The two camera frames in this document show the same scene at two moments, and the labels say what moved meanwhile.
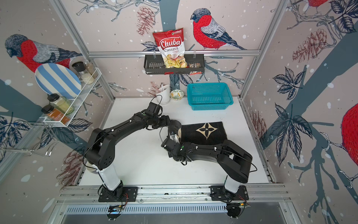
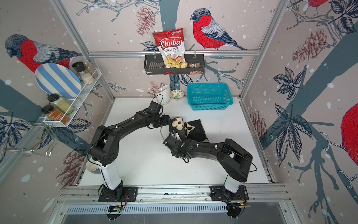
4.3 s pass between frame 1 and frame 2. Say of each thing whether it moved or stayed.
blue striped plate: stayed
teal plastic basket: stayed
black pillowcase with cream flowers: moved
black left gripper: stayed
